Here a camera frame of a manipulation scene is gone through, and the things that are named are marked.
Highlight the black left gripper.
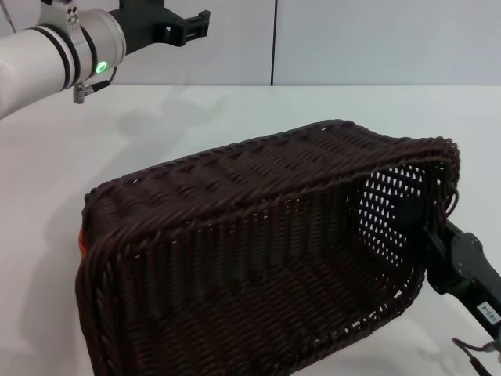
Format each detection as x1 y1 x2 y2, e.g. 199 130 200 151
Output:
107 0 211 56

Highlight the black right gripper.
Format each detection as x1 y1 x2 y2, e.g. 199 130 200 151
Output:
393 197 501 338

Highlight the dark brown wicker basket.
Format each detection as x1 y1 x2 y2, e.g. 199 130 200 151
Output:
74 118 461 376

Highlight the orange wicker basket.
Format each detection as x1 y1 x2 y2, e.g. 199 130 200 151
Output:
77 225 88 262

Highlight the grey left arm connector cable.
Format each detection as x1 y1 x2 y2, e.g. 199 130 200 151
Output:
73 66 118 105

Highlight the reddish right arm cable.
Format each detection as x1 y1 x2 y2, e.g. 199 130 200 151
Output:
452 336 501 376

